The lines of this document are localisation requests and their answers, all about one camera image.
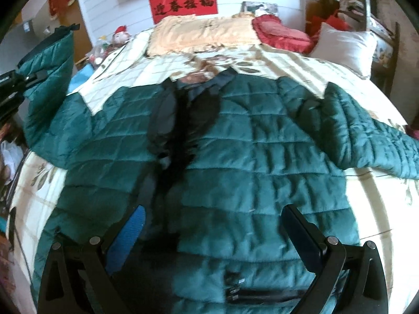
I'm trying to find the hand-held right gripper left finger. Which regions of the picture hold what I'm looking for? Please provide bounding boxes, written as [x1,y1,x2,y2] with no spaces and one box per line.
[36,204,146,314]

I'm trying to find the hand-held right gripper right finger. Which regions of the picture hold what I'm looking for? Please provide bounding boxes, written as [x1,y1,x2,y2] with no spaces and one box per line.
[281,204,388,314]

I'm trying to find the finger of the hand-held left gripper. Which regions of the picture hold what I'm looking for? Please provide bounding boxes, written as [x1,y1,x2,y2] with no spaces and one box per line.
[23,70,47,85]

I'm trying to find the green quilted jacket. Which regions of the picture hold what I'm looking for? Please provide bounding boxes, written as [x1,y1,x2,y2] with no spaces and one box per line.
[16,24,419,314]

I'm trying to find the red clothes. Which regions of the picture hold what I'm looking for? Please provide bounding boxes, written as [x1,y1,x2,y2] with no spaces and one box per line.
[307,9,353,37]

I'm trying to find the wooden door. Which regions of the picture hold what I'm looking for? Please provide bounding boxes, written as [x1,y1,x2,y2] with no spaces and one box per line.
[56,3,95,63]

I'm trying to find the stuffed toy with red hat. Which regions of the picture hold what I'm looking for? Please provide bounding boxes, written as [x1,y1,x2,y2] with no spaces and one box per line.
[111,25,132,47]

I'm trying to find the floral checked bed quilt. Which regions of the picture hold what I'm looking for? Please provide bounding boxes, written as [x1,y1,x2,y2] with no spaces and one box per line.
[7,28,419,314]

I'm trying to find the beige frilled pillow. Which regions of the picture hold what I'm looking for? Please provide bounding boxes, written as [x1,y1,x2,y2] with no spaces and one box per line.
[146,13,262,56]

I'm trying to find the white pillow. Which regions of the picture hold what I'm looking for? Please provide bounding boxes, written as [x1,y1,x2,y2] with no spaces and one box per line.
[309,22,378,79]

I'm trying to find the red frilled pillow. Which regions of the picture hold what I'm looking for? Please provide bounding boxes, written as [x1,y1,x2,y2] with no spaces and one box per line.
[251,15,316,54]

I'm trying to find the framed photo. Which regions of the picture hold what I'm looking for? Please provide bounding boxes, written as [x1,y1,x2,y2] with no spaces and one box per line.
[240,2,279,18]

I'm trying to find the red wall banner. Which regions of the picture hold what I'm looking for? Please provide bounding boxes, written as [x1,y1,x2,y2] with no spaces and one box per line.
[149,0,218,25]

